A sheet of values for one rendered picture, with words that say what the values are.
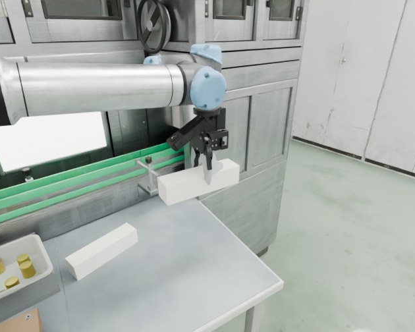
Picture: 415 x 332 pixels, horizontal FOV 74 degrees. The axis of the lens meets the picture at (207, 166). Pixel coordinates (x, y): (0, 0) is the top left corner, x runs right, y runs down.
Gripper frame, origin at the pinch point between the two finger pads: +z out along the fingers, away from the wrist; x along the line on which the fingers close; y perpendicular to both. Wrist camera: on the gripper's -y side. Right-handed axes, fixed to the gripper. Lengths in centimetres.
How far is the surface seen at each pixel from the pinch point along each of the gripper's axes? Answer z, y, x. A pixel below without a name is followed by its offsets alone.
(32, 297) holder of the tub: 31, -50, 12
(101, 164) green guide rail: 14, -18, 54
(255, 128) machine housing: 7, 56, 41
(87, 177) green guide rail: 14, -26, 45
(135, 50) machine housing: -30, 6, 68
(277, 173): 41, 80, 44
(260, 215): 66, 67, 42
